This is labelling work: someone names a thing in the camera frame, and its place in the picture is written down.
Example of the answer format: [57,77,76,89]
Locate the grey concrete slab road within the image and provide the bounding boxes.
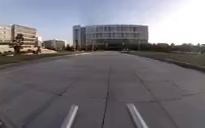
[0,50,205,128]

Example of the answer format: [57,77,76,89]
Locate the large grey glass building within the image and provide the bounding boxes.
[72,23,150,52]

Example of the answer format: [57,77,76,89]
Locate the low grey building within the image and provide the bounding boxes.
[43,39,68,51]

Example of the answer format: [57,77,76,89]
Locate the pale sand mound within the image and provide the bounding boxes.
[23,47,59,55]

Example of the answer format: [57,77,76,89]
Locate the robot's own part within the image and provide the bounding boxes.
[125,103,150,128]
[59,104,80,128]

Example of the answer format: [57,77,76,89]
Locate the row of trees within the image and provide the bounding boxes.
[136,42,205,56]

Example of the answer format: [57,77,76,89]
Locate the grass strip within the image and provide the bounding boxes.
[0,51,88,67]
[128,50,205,69]

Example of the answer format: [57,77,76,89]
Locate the dark tree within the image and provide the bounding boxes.
[11,33,25,54]

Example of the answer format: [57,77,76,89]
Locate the grey kerb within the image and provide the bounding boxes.
[121,51,205,76]

